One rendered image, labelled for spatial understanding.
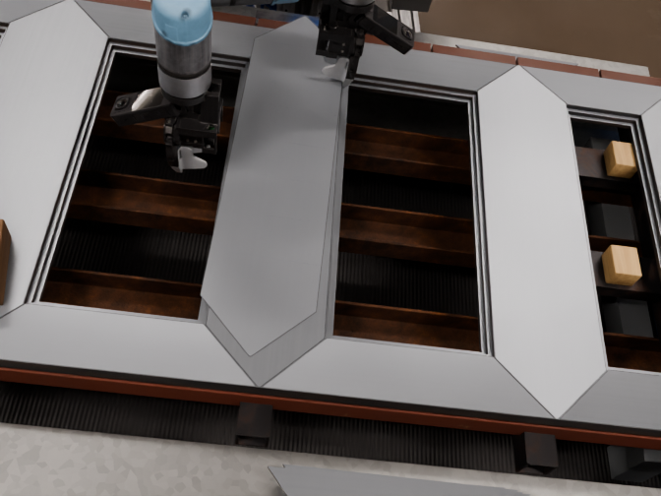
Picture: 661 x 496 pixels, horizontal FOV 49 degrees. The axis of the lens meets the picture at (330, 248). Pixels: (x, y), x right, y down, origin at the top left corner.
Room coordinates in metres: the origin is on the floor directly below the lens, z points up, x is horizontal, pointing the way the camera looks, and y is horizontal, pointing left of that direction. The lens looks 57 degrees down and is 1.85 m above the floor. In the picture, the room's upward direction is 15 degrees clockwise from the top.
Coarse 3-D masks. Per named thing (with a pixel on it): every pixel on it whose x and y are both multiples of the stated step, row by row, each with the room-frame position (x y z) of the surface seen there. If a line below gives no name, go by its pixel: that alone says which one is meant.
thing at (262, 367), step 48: (144, 48) 0.97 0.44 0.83; (96, 96) 0.84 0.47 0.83; (240, 96) 0.92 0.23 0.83; (432, 96) 1.05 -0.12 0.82; (336, 144) 0.86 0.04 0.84; (480, 144) 0.95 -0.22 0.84; (336, 192) 0.76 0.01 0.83; (480, 192) 0.84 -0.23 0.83; (48, 240) 0.53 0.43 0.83; (336, 240) 0.67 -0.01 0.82; (480, 240) 0.74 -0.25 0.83; (480, 288) 0.65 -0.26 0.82; (288, 336) 0.47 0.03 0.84; (336, 336) 0.50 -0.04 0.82; (480, 336) 0.57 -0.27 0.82; (192, 384) 0.37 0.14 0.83; (624, 432) 0.47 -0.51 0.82
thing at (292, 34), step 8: (288, 24) 1.13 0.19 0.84; (272, 32) 1.09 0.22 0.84; (280, 32) 1.09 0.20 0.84; (288, 32) 1.10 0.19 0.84; (296, 32) 1.11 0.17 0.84; (304, 32) 1.11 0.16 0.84; (312, 32) 1.12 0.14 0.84; (272, 40) 1.07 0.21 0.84; (280, 40) 1.07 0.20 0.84; (288, 40) 1.08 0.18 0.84; (296, 40) 1.08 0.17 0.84; (304, 40) 1.09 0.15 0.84; (312, 40) 1.10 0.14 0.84; (312, 48) 1.07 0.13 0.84
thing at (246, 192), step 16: (240, 176) 0.73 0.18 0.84; (256, 176) 0.74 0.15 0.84; (224, 192) 0.69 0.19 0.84; (240, 192) 0.70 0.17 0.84; (256, 192) 0.71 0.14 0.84; (272, 192) 0.72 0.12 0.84; (288, 192) 0.73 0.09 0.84; (304, 192) 0.74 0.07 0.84; (320, 192) 0.74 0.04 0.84; (224, 208) 0.66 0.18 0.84; (240, 208) 0.67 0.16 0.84; (256, 208) 0.68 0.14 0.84; (272, 208) 0.69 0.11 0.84; (288, 208) 0.70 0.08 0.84; (304, 208) 0.70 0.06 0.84; (320, 208) 0.71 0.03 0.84
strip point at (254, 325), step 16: (208, 304) 0.49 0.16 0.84; (224, 304) 0.49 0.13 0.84; (240, 304) 0.50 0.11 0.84; (256, 304) 0.51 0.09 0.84; (272, 304) 0.51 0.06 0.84; (224, 320) 0.47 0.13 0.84; (240, 320) 0.48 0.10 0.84; (256, 320) 0.48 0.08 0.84; (272, 320) 0.49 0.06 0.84; (288, 320) 0.50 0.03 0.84; (304, 320) 0.50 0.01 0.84; (240, 336) 0.45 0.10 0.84; (256, 336) 0.46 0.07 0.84; (272, 336) 0.46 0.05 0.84; (256, 352) 0.43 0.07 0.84
